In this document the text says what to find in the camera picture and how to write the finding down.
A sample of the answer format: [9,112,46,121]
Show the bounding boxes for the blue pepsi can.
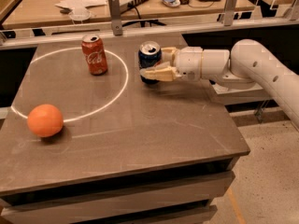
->
[137,40,163,86]

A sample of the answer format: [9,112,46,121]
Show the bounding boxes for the white papers on desk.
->
[56,0,107,8]

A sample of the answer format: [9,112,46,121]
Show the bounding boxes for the right grey metal post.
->
[221,0,237,26]

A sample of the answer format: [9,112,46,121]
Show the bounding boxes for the clear round plastic lid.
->
[68,7,92,22]

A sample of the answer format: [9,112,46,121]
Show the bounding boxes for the red coca-cola can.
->
[81,34,108,76]

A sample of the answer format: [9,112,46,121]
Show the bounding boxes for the white power strip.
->
[120,0,149,13]

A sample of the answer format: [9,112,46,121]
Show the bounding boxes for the orange fruit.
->
[27,104,64,137]

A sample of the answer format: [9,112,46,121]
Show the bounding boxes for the black cable on desk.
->
[121,3,168,29]

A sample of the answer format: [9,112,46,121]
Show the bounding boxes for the left grey metal post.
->
[108,0,122,35]

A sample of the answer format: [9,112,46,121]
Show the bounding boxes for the wooden drawer cabinet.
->
[0,158,241,224]

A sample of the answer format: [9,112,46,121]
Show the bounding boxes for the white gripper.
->
[139,47,203,81]

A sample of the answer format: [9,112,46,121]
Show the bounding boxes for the grey metal post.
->
[108,0,122,35]
[221,0,237,26]

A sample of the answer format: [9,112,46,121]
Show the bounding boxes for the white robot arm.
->
[140,39,299,128]

